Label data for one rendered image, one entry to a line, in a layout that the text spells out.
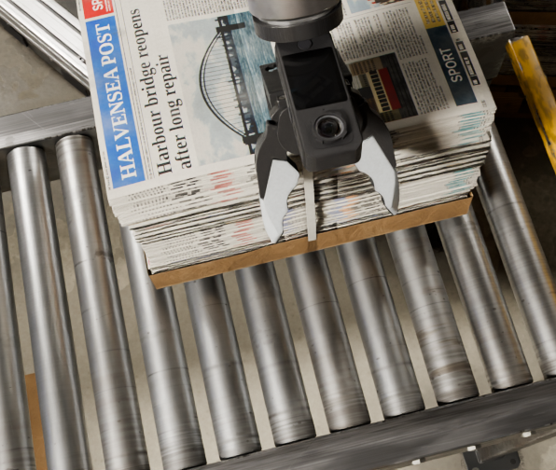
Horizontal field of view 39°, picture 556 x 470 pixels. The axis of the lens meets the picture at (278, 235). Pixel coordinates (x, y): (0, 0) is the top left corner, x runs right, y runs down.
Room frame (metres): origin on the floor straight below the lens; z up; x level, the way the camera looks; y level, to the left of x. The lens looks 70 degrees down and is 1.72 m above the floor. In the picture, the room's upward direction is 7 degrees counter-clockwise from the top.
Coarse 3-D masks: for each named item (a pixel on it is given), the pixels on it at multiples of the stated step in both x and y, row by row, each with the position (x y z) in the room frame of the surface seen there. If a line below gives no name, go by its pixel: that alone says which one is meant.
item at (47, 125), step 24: (480, 24) 0.60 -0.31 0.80; (504, 24) 0.60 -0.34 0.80; (480, 48) 0.58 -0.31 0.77; (504, 48) 0.58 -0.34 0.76; (0, 120) 0.55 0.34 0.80; (24, 120) 0.54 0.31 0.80; (48, 120) 0.54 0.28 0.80; (72, 120) 0.53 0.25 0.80; (0, 144) 0.51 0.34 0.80; (24, 144) 0.51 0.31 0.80; (48, 144) 0.51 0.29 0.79; (96, 144) 0.52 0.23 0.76; (0, 168) 0.50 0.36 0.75; (48, 168) 0.51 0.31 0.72
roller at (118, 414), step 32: (64, 160) 0.48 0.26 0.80; (96, 160) 0.48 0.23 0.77; (64, 192) 0.44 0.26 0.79; (96, 192) 0.43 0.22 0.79; (96, 224) 0.38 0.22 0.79; (96, 256) 0.34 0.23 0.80; (96, 288) 0.30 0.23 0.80; (96, 320) 0.26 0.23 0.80; (96, 352) 0.22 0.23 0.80; (128, 352) 0.22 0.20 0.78; (96, 384) 0.18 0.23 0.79; (128, 384) 0.18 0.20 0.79; (128, 416) 0.14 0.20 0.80; (128, 448) 0.11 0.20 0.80
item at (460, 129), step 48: (384, 0) 0.48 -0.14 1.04; (432, 0) 0.48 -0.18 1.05; (384, 48) 0.42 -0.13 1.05; (432, 48) 0.42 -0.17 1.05; (384, 96) 0.37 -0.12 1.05; (432, 96) 0.36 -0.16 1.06; (480, 96) 0.36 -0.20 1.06; (432, 144) 0.33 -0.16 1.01; (480, 144) 0.34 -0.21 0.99; (432, 192) 0.33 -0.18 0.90
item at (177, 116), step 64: (128, 0) 0.53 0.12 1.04; (192, 0) 0.52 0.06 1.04; (128, 64) 0.45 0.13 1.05; (192, 64) 0.44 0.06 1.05; (128, 128) 0.37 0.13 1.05; (192, 128) 0.36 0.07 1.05; (256, 128) 0.35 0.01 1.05; (128, 192) 0.30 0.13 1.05; (192, 192) 0.31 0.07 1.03; (256, 192) 0.31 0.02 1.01; (192, 256) 0.29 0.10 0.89
